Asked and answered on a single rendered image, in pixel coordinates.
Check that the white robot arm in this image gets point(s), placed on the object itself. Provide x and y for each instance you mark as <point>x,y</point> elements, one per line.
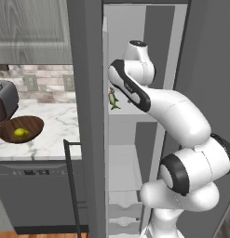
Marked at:
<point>181,117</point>

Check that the green fish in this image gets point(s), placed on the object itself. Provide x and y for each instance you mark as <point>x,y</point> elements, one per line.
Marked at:
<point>112,99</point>

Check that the dark wooden bowl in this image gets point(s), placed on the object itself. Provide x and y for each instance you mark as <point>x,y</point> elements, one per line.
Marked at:
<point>26,124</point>

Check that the grey fridge door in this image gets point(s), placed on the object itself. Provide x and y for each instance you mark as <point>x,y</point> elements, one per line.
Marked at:
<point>88,93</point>

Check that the yellow lemon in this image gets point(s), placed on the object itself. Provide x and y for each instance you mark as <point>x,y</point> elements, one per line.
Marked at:
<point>21,133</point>

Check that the grey fridge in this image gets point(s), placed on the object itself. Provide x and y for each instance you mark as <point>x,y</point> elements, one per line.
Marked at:
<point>200,62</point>

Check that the grey dishwasher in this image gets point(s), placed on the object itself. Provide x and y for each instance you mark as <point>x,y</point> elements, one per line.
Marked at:
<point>38,195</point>

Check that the grey wall socket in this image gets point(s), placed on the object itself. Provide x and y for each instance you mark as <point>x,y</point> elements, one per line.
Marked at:
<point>30,82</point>
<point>69,82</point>

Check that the grey wall cupboard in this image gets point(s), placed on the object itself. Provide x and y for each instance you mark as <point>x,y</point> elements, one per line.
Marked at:
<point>32,31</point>

